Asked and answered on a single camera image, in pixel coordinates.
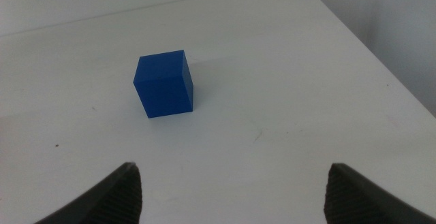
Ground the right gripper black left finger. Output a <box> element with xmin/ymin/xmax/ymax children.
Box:
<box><xmin>33</xmin><ymin>161</ymin><xmax>143</xmax><ymax>224</ymax></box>

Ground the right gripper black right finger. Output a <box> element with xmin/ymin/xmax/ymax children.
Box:
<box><xmin>323</xmin><ymin>163</ymin><xmax>436</xmax><ymax>224</ymax></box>

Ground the blue cube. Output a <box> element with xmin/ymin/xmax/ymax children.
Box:
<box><xmin>132</xmin><ymin>49</ymin><xmax>194</xmax><ymax>119</ymax></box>

